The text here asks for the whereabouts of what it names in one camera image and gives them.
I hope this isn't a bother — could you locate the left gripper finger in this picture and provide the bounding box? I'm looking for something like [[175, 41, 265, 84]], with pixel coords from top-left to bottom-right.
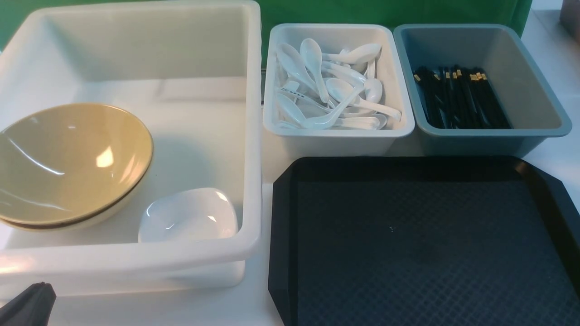
[[0, 282, 57, 326]]

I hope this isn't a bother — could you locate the white side dish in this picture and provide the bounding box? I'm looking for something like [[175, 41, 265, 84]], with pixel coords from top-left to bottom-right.
[[138, 187, 239, 243]]

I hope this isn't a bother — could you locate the yellow noodle bowl in tub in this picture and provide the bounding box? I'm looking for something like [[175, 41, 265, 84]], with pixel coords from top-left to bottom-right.
[[0, 103, 154, 225]]

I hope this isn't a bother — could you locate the large white plastic tub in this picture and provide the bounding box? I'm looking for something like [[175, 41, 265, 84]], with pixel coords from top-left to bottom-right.
[[1, 0, 262, 301]]

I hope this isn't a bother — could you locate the white spoon bin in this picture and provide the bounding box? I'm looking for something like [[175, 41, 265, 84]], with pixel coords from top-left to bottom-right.
[[322, 43, 382, 65], [263, 24, 415, 159]]

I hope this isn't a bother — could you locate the white spoon top bin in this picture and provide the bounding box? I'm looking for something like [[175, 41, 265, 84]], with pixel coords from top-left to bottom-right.
[[322, 43, 382, 65]]

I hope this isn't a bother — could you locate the black serving tray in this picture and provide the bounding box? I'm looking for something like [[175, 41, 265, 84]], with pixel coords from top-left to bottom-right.
[[267, 156, 580, 326]]

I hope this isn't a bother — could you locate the bundle of black chopsticks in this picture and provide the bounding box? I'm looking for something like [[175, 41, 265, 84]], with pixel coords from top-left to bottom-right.
[[413, 65, 514, 129]]

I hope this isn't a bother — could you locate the blue-grey chopstick bin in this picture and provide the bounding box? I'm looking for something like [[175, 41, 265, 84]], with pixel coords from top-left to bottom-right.
[[393, 24, 572, 157]]

